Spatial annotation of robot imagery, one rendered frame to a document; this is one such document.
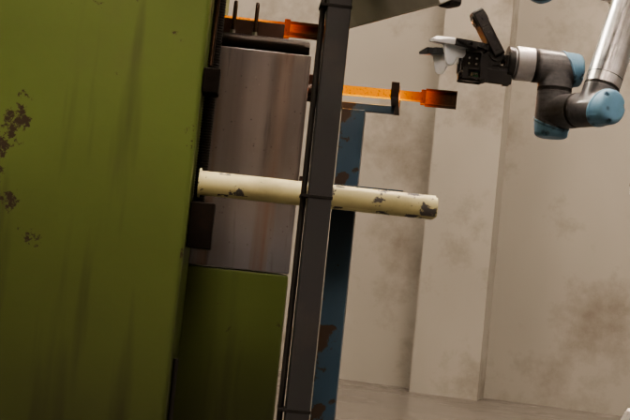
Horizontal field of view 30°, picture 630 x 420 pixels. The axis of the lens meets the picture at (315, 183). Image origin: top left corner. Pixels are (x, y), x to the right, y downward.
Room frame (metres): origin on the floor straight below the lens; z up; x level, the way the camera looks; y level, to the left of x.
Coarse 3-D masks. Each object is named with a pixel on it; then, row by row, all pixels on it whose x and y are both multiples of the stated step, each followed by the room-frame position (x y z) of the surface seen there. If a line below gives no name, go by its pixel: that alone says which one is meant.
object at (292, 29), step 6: (240, 18) 2.50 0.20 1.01; (246, 18) 2.50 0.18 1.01; (288, 24) 2.50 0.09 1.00; (294, 24) 2.51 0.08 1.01; (300, 24) 2.51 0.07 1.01; (306, 24) 2.51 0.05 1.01; (312, 24) 2.51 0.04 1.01; (318, 24) 2.51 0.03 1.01; (288, 30) 2.50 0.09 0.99; (294, 30) 2.52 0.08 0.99; (300, 30) 2.52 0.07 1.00; (306, 30) 2.52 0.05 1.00; (312, 30) 2.52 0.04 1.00; (288, 36) 2.51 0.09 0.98; (294, 36) 2.52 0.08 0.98; (300, 36) 2.51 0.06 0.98; (306, 36) 2.51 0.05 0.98; (312, 36) 2.51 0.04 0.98
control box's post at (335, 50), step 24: (336, 0) 1.93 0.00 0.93; (336, 24) 1.93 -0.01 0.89; (336, 48) 1.93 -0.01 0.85; (336, 72) 1.93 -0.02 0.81; (336, 96) 1.93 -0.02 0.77; (336, 120) 1.93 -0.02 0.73; (312, 144) 1.94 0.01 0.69; (336, 144) 1.93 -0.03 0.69; (312, 168) 1.92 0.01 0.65; (312, 192) 1.93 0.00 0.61; (312, 216) 1.93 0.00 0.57; (312, 240) 1.93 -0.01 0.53; (312, 264) 1.93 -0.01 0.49; (312, 288) 1.93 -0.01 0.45; (312, 312) 1.93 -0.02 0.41; (312, 336) 1.93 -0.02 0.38; (312, 360) 1.93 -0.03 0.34; (288, 384) 1.93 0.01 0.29; (312, 384) 1.93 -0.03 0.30; (288, 408) 1.92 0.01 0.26
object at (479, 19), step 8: (480, 8) 2.52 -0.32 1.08; (472, 16) 2.53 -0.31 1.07; (480, 16) 2.52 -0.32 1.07; (472, 24) 2.55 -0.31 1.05; (480, 24) 2.52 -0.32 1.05; (488, 24) 2.52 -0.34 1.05; (480, 32) 2.54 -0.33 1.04; (488, 32) 2.52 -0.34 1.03; (488, 40) 2.52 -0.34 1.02; (496, 40) 2.52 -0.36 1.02; (496, 48) 2.52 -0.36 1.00; (496, 56) 2.53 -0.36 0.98
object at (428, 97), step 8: (344, 88) 3.02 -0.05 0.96; (352, 88) 3.02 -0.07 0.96; (360, 88) 3.02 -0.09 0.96; (368, 88) 3.02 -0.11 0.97; (376, 88) 3.02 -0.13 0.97; (360, 96) 3.04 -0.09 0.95; (368, 96) 3.02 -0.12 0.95; (376, 96) 3.02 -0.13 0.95; (384, 96) 3.02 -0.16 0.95; (400, 96) 3.01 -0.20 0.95; (408, 96) 3.01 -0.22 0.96; (416, 96) 3.01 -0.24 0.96; (424, 96) 3.00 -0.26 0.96; (432, 96) 3.02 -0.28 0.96; (440, 96) 3.01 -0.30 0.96; (448, 96) 3.01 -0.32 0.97; (456, 96) 3.01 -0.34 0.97; (424, 104) 3.03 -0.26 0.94; (432, 104) 3.01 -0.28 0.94; (440, 104) 3.01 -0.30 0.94; (448, 104) 3.01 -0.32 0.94; (456, 104) 3.01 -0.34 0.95
